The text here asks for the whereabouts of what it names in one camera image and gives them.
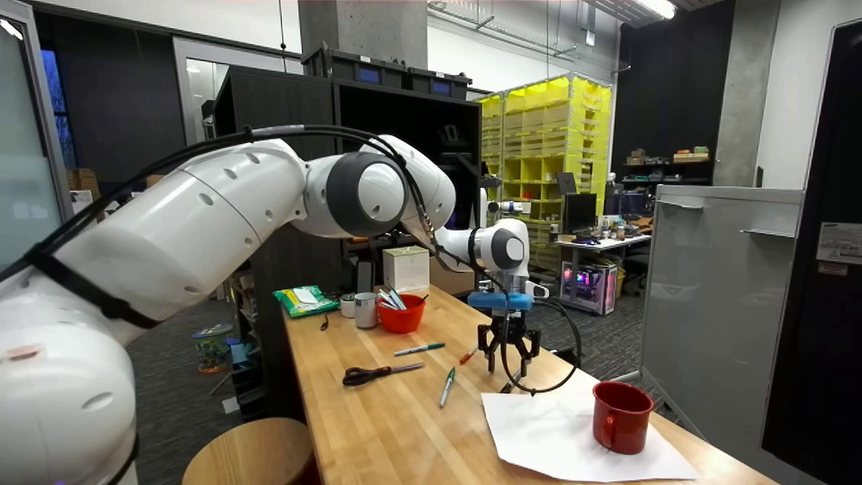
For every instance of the glass partition panel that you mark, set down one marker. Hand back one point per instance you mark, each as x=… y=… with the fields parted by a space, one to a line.
x=28 y=152

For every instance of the round wooden stool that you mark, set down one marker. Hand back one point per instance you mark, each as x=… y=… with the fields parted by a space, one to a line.
x=251 y=453

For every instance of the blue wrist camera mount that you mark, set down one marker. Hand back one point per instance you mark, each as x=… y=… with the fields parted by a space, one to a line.
x=500 y=299

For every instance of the red mug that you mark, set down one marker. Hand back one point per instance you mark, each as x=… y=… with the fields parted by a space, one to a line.
x=621 y=418

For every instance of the white pen green cap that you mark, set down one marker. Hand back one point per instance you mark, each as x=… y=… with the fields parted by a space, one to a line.
x=419 y=349

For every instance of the grey metal cabinet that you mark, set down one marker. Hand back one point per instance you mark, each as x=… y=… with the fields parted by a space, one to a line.
x=718 y=306

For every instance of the light coloured pen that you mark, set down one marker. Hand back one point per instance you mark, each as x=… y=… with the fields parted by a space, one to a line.
x=392 y=298

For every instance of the black scissors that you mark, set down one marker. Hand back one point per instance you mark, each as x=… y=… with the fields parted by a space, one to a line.
x=364 y=373

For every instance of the grey metal cup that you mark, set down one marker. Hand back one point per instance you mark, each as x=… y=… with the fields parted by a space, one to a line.
x=364 y=310

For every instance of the green wipes packet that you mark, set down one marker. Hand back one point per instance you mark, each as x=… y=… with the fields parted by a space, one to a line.
x=306 y=299

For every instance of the white vertical pole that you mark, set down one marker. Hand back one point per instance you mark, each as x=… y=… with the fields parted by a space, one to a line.
x=482 y=203

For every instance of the ceiling light strip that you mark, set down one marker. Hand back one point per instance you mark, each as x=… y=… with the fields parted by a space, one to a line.
x=659 y=7

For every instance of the yellow bin rack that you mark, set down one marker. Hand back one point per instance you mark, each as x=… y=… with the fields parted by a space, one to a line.
x=548 y=136

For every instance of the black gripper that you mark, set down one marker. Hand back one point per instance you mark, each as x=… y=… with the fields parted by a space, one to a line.
x=508 y=329

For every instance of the black door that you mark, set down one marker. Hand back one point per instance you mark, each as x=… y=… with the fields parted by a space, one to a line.
x=822 y=271

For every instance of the background office desk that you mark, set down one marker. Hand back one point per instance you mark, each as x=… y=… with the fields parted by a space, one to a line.
x=601 y=244

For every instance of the orange bowl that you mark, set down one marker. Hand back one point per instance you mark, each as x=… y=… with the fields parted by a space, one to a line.
x=401 y=319

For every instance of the cardboard box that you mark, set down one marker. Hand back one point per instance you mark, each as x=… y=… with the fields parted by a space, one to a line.
x=454 y=280

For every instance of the small white bowl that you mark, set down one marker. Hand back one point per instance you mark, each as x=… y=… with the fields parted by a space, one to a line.
x=345 y=306

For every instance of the white paper sheet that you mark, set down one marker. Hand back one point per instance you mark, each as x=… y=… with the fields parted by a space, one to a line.
x=548 y=435

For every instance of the red pen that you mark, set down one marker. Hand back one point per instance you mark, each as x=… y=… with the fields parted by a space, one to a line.
x=470 y=354

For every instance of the black shelf unit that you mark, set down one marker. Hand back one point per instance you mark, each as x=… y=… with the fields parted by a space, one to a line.
x=286 y=104

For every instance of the white door sign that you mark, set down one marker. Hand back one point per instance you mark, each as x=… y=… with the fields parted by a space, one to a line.
x=840 y=244

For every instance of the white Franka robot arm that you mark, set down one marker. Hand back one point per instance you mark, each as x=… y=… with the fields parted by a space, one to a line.
x=179 y=232

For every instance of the black computer monitor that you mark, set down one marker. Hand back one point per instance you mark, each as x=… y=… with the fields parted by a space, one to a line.
x=579 y=214

